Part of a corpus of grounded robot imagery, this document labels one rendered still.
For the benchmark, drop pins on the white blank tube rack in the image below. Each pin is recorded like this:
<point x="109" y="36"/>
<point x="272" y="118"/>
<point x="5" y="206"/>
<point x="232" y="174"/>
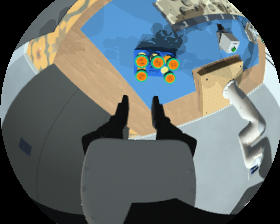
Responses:
<point x="250" y="34"/>

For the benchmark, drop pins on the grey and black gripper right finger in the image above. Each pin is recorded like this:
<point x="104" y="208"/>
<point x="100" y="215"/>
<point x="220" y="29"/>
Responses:
<point x="165" y="129"/>

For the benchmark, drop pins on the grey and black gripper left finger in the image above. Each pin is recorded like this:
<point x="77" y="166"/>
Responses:
<point x="113" y="128"/>

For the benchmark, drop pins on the blue tube rack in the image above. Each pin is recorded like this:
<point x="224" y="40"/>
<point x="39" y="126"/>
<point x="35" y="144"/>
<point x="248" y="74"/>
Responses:
<point x="149" y="52"/>

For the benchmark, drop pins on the blue bench mat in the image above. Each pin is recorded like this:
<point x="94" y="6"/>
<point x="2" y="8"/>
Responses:
<point x="123" y="25"/>

